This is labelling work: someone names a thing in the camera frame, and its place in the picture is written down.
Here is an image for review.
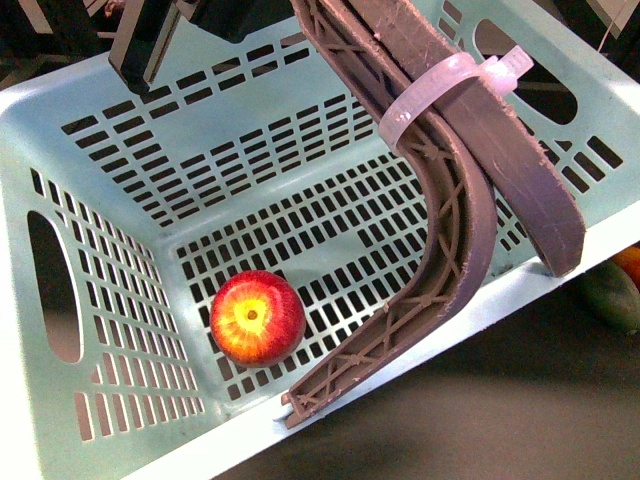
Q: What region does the green mango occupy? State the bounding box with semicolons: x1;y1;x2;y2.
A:
576;260;639;335

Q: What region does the orange red mango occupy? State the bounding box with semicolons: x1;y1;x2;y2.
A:
612;246;640;289

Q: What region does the white pink cable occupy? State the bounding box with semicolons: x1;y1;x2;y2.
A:
597;0;629;54

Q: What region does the white zip tie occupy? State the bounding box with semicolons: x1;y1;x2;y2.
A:
378;45;534;155

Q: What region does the light blue plastic basket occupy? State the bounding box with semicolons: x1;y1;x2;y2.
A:
0;0;640;480

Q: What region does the red yellow apple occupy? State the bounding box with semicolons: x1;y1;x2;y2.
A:
210;270;306;368

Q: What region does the brown smooth basket handle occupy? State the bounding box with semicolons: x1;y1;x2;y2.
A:
349;1;586;277

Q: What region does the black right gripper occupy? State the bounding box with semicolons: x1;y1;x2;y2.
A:
108;0;180;93

